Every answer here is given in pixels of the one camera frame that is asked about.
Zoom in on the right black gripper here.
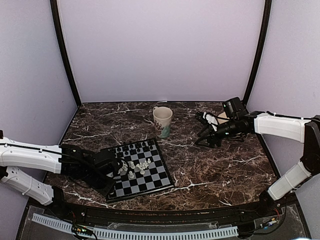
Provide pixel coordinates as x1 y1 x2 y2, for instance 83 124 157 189
195 118 239 148

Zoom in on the black grey chessboard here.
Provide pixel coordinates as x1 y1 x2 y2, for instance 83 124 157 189
106 138 174 203

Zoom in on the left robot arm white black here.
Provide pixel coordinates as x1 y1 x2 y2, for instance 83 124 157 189
0 135 123 218

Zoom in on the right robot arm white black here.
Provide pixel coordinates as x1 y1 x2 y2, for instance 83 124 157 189
195 111 320 217

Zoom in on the beige bowl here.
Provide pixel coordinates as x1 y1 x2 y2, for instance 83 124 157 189
218 112 229 120

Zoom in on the cream floral mug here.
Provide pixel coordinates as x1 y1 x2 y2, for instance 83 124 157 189
152 106 173 139

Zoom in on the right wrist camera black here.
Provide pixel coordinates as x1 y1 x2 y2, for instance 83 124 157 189
222 97 248 120

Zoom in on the white slotted cable duct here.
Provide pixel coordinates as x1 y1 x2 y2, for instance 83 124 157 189
31 213 239 240

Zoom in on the black front rail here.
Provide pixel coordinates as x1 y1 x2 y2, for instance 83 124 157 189
27 192 298 226

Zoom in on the right black frame post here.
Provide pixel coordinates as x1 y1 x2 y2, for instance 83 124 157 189
242 0 273 106

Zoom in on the black frame post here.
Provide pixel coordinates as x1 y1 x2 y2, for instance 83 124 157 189
242 0 273 106
49 0 82 108

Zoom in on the left black frame post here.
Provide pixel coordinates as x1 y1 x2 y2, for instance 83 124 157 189
49 0 82 108

